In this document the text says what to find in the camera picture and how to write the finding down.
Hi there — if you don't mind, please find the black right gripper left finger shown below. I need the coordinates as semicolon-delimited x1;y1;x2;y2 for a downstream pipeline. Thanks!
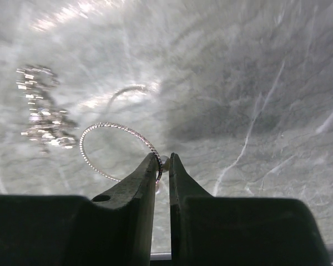
0;154;158;265

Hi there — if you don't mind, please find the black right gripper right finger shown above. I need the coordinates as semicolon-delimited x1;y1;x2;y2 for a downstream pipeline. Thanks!
169;154;331;265

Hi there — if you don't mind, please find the silver pearl bangle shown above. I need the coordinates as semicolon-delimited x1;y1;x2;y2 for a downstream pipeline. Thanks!
79;121;170;195

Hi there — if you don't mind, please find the silver chain jewelry pile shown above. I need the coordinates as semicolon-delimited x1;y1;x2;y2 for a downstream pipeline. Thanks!
16;65;77;154

